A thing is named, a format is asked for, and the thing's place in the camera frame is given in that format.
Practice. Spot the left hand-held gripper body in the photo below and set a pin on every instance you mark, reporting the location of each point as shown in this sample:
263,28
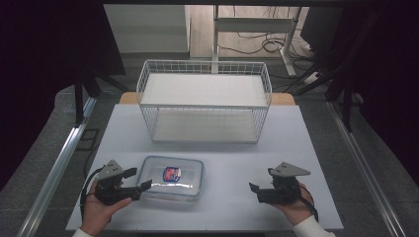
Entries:
110,191

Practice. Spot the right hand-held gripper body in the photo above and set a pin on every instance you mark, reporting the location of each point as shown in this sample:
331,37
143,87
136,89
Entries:
280,192

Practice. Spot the clear plastic lidded container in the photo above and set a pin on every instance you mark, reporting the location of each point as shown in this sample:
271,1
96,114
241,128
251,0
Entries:
171,179

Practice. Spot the person's right hand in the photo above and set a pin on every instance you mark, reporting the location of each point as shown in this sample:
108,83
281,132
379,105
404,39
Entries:
298,209

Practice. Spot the person's left hand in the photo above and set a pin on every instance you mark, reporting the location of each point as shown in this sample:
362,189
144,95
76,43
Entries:
97,214

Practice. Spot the wooden table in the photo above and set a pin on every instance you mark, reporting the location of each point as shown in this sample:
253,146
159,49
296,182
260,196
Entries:
283,98

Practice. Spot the black metal stand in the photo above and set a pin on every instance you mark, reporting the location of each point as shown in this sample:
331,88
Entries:
79,102
346,98

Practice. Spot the white power strip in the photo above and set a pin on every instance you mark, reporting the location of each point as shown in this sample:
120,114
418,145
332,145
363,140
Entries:
311,78

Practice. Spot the dark curtain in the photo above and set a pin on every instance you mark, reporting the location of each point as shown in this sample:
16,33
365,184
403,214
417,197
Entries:
392,82
39,72

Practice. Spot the white cabinet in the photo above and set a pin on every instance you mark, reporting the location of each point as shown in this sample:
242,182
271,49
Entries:
148,29

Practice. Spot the black floor bracket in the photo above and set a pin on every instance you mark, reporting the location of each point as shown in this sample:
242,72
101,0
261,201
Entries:
88,140

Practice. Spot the aluminium rail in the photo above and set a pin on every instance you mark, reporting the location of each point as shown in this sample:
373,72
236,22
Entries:
362,158
56,168

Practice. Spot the white desk frame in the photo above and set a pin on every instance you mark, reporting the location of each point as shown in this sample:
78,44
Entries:
253,24

